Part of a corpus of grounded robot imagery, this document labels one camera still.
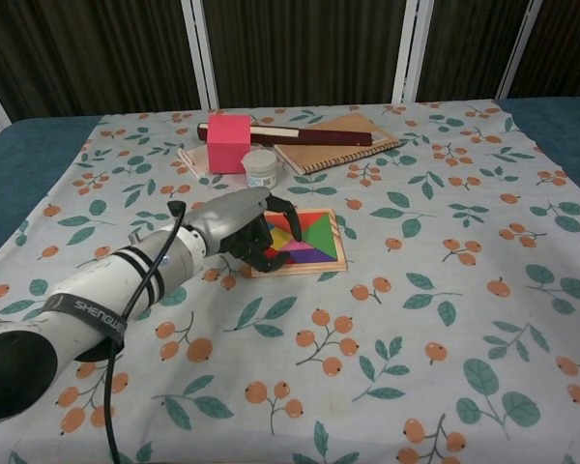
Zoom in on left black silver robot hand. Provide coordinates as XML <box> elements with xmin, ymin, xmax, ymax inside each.
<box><xmin>186</xmin><ymin>187</ymin><xmax>306</xmax><ymax>275</ymax></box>

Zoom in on purple tangram piece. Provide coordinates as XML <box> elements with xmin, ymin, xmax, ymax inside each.
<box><xmin>282</xmin><ymin>248</ymin><xmax>345</xmax><ymax>268</ymax></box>

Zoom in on yellow square puzzle piece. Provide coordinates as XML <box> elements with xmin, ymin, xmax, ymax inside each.
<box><xmin>269</xmin><ymin>226</ymin><xmax>297</xmax><ymax>250</ymax></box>

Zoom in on white round jar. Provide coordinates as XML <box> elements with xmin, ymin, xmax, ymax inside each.
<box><xmin>241</xmin><ymin>149</ymin><xmax>278</xmax><ymax>190</ymax></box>

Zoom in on pink cube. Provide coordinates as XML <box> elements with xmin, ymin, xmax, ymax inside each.
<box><xmin>206</xmin><ymin>114</ymin><xmax>252</xmax><ymax>175</ymax></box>

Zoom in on pink small triangle block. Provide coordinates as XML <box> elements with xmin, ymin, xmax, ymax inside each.
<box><xmin>280</xmin><ymin>240</ymin><xmax>316</xmax><ymax>256</ymax></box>

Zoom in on red triangle puzzle piece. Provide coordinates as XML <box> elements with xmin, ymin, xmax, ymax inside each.
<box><xmin>270</xmin><ymin>212</ymin><xmax>334</xmax><ymax>243</ymax></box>

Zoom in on green triangle puzzle piece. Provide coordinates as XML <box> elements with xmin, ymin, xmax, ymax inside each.
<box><xmin>304</xmin><ymin>215</ymin><xmax>343</xmax><ymax>253</ymax></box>

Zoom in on brown spiral notebook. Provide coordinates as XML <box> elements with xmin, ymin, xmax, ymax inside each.
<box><xmin>274</xmin><ymin>114</ymin><xmax>401</xmax><ymax>176</ymax></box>

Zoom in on floral tablecloth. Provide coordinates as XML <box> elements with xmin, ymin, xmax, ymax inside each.
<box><xmin>0</xmin><ymin>99</ymin><xmax>580</xmax><ymax>464</ymax></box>

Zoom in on dark ribbed screen panel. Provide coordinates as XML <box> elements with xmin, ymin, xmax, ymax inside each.
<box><xmin>205</xmin><ymin>0</ymin><xmax>410</xmax><ymax>110</ymax></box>
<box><xmin>507</xmin><ymin>0</ymin><xmax>580</xmax><ymax>100</ymax></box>
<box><xmin>0</xmin><ymin>0</ymin><xmax>204</xmax><ymax>122</ymax></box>
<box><xmin>415</xmin><ymin>0</ymin><xmax>526</xmax><ymax>102</ymax></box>

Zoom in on colourful tangram puzzle tray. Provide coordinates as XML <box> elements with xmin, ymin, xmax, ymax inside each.
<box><xmin>249</xmin><ymin>208</ymin><xmax>350</xmax><ymax>279</ymax></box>

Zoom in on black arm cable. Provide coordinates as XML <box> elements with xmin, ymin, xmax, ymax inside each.
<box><xmin>103</xmin><ymin>198</ymin><xmax>188</xmax><ymax>464</ymax></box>

